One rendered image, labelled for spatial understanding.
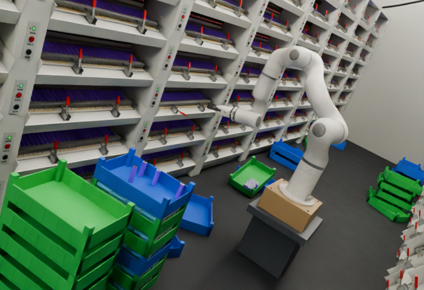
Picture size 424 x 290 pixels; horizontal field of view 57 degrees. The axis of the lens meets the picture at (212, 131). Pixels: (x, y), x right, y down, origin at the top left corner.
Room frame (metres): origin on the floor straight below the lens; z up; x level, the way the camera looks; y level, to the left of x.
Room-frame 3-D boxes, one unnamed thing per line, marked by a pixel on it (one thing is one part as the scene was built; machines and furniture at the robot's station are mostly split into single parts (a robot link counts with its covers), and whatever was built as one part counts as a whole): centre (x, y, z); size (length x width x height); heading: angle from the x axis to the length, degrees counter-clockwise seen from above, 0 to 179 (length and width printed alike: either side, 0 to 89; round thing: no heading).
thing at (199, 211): (1.92, -0.07, 0.04); 0.30 x 0.20 x 0.08; 7
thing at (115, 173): (1.27, 0.16, 0.44); 0.30 x 0.20 x 0.08; 71
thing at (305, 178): (1.83, -0.51, 0.47); 0.19 x 0.19 x 0.18
